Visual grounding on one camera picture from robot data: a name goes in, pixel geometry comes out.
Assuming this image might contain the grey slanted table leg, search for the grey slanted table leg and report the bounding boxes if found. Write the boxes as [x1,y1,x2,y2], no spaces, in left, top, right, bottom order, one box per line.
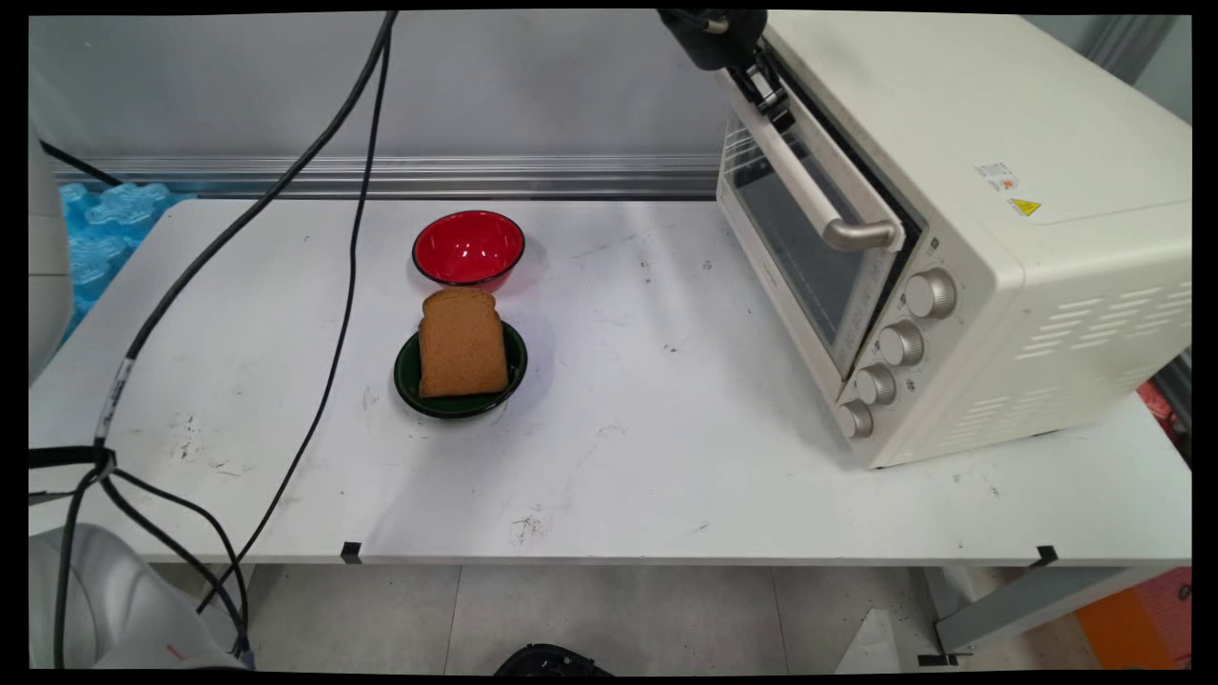
[931,568,1143,657]

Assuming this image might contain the thin black camera cable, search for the thin black camera cable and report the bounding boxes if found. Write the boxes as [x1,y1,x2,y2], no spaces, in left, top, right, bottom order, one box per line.
[196,11,397,616]

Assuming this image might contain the brown bread slice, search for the brown bread slice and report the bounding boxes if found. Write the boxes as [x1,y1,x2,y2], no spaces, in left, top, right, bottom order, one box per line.
[417,287,510,399]

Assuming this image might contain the blue foam mat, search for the blue foam mat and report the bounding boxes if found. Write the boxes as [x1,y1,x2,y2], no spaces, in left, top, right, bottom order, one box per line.
[59,181,191,341]

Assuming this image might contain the cream toaster oven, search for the cream toaster oven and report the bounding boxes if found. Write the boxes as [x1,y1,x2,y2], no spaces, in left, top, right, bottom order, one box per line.
[716,11,1192,470]

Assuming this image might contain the aluminium rail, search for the aluminium rail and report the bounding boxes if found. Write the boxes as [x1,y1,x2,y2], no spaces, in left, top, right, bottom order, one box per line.
[52,155,724,202]

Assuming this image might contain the black cable by foam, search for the black cable by foam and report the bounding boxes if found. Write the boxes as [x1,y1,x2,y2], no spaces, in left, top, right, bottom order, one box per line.
[38,140,125,187]

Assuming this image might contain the thick black gripper cable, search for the thick black gripper cable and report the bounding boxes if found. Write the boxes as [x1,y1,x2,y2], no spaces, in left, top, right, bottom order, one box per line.
[29,11,399,667]

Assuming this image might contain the dark green bowl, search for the dark green bowl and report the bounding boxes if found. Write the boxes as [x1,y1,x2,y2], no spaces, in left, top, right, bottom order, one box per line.
[394,319,529,421]

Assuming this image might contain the orange box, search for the orange box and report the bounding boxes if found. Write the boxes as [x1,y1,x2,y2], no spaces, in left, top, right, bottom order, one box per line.
[1075,568,1192,670]

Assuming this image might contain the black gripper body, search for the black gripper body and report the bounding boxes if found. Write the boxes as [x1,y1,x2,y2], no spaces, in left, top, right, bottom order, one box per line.
[657,10,768,71]

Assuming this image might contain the red object beside table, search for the red object beside table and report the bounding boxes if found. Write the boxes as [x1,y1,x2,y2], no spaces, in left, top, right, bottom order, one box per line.
[1137,381,1192,450]

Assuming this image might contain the glass oven door with handle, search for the glass oven door with handle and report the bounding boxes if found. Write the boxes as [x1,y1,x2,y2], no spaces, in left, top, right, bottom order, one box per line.
[716,67,926,382]

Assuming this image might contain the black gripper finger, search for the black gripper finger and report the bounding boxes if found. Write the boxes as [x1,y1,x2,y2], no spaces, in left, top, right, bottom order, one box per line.
[730,64,775,108]
[751,47,796,132]

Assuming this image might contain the black round floor object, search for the black round floor object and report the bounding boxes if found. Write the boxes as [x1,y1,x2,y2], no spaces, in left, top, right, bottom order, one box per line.
[495,644,616,676]

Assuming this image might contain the red bowl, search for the red bowl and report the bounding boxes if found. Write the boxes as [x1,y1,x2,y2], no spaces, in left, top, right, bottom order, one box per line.
[412,210,526,291]

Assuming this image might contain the large silver oven knob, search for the large silver oven knob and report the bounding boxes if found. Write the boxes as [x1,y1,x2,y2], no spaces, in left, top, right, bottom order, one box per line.
[904,268,957,319]

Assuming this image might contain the black cable at arm base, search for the black cable at arm base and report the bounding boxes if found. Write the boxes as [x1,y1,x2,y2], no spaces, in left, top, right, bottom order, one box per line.
[99,466,254,664]

